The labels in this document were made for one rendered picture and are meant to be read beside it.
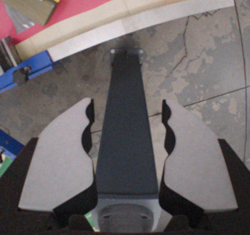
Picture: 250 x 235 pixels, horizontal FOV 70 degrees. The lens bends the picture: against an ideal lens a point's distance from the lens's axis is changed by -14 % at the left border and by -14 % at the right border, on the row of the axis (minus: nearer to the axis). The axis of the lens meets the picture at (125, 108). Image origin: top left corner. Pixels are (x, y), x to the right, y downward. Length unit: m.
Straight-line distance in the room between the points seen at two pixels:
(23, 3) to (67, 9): 0.12
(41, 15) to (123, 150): 0.44
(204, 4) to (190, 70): 1.17
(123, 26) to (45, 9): 0.19
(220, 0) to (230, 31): 1.16
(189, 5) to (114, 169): 0.46
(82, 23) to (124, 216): 0.48
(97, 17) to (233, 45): 1.35
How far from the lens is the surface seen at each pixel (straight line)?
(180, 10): 0.50
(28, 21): 0.57
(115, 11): 0.52
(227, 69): 1.77
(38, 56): 0.54
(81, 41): 0.51
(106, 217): 0.54
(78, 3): 0.53
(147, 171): 0.57
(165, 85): 1.66
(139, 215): 0.51
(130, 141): 0.66
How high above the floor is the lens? 1.47
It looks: 58 degrees down
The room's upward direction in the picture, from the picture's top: 179 degrees counter-clockwise
